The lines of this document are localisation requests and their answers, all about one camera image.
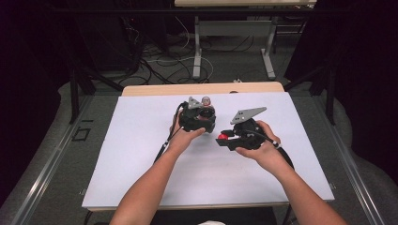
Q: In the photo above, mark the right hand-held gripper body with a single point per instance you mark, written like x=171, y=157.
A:
x=247, y=132

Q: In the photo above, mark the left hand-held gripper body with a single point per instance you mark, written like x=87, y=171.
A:
x=191, y=118

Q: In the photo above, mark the red bottle cap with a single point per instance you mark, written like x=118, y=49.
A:
x=222, y=136

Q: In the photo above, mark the dark cola bottle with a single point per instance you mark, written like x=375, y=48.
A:
x=207, y=115

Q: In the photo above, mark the person's left hand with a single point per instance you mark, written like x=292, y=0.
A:
x=181, y=140

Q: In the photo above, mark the person's right hand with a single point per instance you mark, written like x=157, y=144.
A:
x=266, y=153

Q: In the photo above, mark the wooden table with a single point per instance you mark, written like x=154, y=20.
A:
x=194, y=88

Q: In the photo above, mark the white table mat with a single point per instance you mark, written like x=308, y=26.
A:
x=131, y=156

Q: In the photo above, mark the person's dark lap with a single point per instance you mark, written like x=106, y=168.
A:
x=219, y=215

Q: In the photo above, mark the person's white clothing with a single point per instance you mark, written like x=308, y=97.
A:
x=211, y=222

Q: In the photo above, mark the white desk with metal legs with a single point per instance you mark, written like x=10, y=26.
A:
x=233, y=28

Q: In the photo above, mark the black metal stand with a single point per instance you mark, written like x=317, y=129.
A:
x=75, y=93
x=330, y=93

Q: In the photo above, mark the dark curtain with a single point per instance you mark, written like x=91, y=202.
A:
x=366, y=78
x=28, y=78

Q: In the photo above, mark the metal floor rail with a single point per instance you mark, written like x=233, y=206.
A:
x=47, y=175
x=353, y=175

